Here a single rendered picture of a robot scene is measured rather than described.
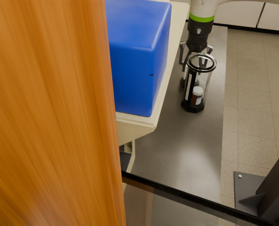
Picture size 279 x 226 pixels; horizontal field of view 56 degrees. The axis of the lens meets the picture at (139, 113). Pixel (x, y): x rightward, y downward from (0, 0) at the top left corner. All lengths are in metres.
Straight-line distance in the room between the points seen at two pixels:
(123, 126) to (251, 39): 3.39
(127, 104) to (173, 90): 0.91
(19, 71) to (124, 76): 0.12
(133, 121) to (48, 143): 0.11
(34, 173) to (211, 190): 0.70
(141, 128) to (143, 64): 0.08
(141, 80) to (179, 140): 0.76
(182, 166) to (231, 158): 1.28
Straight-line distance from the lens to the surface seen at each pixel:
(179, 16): 0.50
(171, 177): 0.91
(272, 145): 2.40
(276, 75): 3.14
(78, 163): 0.23
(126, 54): 0.24
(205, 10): 0.99
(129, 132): 0.31
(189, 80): 1.01
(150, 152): 0.96
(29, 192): 0.34
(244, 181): 2.10
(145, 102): 0.28
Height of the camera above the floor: 1.73
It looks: 47 degrees down
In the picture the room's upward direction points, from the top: straight up
